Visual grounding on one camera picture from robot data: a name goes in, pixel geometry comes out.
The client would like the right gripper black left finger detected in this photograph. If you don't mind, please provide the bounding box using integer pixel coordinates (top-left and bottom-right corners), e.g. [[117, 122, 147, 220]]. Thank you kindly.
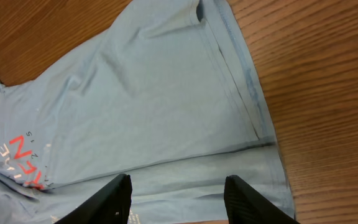
[[56, 174, 132, 224]]

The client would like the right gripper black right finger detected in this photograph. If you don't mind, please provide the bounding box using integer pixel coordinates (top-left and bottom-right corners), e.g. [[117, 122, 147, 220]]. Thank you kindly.
[[224, 175, 299, 224]]

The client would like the light blue printed t-shirt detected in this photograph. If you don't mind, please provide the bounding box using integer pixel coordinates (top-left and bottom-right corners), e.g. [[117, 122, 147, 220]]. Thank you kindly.
[[0, 0, 295, 223]]

